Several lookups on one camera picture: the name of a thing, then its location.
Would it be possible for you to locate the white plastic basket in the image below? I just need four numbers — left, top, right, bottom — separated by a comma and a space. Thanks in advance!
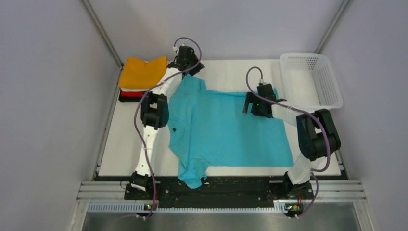
280, 53, 344, 111

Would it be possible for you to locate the white slotted cable duct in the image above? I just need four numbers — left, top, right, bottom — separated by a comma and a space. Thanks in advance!
88, 202, 288, 214

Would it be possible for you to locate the corner metal post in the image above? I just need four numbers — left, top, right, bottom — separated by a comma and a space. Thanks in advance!
314, 0, 353, 54
80, 0, 124, 69

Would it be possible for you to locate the purple cable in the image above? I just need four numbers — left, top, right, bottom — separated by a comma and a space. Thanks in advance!
245, 66, 332, 219
134, 37, 203, 220

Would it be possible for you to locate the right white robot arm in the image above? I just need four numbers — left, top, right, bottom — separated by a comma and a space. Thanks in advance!
243, 83, 341, 198

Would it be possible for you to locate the cyan t shirt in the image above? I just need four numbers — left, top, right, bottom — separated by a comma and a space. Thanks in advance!
167, 75, 293, 189

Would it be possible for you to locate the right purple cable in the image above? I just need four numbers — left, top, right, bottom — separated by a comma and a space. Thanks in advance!
245, 66, 332, 219

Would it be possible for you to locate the right corner metal post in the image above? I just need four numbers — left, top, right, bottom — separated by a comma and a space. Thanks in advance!
314, 0, 353, 54

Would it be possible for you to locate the aluminium frame rail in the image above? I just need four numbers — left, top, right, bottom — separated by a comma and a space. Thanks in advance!
76, 180, 367, 202

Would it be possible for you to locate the folded orange t shirt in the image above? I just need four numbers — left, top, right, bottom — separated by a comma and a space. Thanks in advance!
118, 56, 167, 90

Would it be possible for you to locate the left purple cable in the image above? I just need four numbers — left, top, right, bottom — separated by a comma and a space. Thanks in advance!
134, 37, 203, 220

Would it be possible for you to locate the left corner metal post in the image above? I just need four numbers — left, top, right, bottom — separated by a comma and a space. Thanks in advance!
80, 0, 124, 69

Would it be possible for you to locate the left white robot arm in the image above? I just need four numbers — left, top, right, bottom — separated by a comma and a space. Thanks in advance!
129, 44, 204, 199

